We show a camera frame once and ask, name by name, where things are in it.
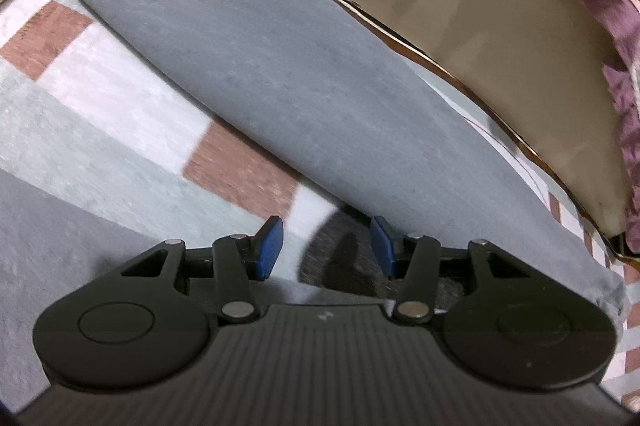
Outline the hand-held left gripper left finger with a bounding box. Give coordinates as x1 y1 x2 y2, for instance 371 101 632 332
120 215 285 324

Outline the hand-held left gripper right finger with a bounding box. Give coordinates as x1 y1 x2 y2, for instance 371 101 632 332
370 215 536 324

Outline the blue-grey garment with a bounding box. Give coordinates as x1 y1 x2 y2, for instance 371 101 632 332
56 0 628 342

